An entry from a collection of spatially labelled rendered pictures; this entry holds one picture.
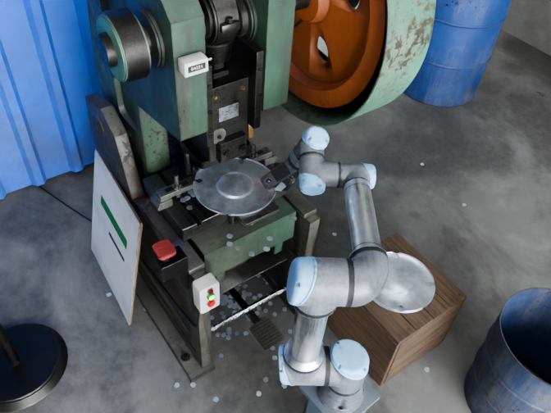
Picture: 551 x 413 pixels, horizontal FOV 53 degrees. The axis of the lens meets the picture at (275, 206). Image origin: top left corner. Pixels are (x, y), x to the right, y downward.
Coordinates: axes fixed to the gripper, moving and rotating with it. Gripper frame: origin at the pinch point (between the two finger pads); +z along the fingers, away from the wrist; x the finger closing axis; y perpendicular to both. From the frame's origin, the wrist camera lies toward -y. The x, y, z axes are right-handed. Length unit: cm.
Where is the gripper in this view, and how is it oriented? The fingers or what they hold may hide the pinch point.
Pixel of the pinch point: (275, 188)
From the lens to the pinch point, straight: 188.4
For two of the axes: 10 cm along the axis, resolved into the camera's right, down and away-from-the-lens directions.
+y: 7.9, -4.1, 4.6
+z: -3.1, 3.8, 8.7
